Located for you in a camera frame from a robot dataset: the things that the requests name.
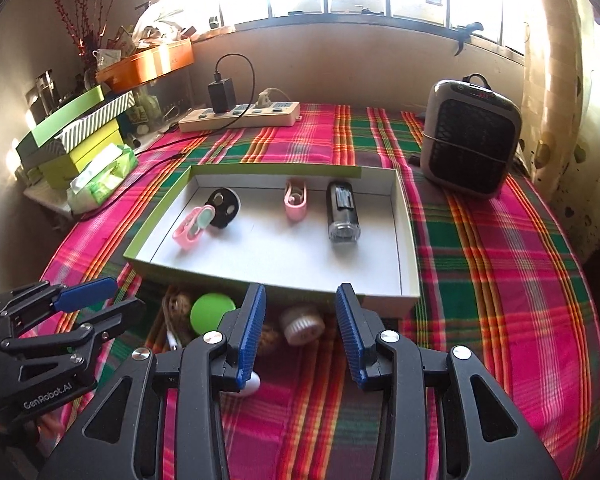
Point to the clear acrylic stand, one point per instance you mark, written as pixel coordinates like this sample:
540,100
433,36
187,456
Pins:
177,90

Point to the brown walnut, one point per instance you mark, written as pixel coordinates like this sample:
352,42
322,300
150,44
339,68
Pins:
177,305
270,340

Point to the silver metal holder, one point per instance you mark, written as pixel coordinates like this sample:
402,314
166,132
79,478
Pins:
42,92

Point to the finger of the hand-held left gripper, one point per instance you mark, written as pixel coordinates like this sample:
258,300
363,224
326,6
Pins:
87,292
120,317

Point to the beige power strip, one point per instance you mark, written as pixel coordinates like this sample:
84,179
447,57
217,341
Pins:
250,117

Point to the white dome knob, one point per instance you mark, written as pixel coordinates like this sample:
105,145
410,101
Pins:
252,385

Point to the black window latch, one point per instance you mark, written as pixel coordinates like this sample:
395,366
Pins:
470,27

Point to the red berry branches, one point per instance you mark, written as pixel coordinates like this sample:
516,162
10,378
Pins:
75,15

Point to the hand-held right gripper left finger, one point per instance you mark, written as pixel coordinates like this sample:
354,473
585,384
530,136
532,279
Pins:
250,340

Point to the clear plastic bag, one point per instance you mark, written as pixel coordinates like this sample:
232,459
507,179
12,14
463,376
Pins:
160,15

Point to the green tissue pack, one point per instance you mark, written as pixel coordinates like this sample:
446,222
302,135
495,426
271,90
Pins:
102,177

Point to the heart print curtain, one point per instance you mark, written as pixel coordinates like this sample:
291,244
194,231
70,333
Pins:
565,135

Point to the stack of green boxes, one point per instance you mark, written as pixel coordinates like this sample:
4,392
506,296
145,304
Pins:
100,120

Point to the black round disc holder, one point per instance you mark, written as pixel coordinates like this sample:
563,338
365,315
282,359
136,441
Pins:
227,205

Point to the black charger adapter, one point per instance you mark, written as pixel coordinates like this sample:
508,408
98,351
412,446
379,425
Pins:
222,95

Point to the lime green box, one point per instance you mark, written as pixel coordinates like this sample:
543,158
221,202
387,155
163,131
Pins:
75,157

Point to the white plug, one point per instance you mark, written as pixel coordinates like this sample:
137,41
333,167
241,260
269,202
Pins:
265,97

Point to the grey space heater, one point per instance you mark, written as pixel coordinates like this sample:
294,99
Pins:
472,140

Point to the green top white knob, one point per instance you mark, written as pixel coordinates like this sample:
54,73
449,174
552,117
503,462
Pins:
211,312

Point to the black flashlight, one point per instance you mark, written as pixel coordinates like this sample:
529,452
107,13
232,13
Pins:
342,220

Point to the white cardboard box green sides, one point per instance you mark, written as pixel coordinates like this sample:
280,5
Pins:
280,245

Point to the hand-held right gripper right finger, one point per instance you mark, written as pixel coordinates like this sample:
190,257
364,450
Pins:
352,340

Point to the small green packets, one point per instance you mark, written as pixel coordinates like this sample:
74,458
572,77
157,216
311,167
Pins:
30,175

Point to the green flat box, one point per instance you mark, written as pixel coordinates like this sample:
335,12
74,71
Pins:
65,115

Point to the orange tray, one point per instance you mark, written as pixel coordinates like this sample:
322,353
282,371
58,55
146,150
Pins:
150,67

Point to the white board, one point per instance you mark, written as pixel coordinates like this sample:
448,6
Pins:
45,195

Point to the white ribbed round cap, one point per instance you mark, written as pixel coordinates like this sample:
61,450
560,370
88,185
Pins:
302,330

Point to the assorted paper packets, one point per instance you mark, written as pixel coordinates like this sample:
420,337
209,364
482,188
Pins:
122,40

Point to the plaid tablecloth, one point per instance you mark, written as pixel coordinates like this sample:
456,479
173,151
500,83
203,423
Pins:
480,260

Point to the small black clip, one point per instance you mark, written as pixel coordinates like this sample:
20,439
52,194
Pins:
414,160

